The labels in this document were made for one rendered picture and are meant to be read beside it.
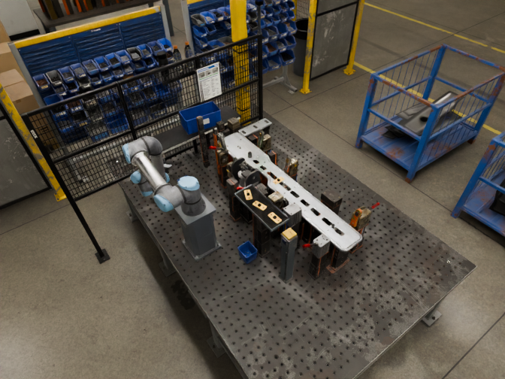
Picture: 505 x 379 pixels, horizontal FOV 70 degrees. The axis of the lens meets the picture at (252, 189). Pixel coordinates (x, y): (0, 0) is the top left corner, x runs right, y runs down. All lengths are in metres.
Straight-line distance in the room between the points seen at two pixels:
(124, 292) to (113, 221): 0.86
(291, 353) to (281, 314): 0.23
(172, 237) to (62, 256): 1.44
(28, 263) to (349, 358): 2.92
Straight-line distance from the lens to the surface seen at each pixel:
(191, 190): 2.13
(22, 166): 4.17
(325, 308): 2.36
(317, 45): 5.37
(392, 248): 2.71
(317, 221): 2.35
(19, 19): 8.64
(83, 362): 3.25
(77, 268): 3.71
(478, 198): 4.15
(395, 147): 4.45
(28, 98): 4.82
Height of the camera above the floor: 2.79
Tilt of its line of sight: 45 degrees down
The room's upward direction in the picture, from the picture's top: 2 degrees counter-clockwise
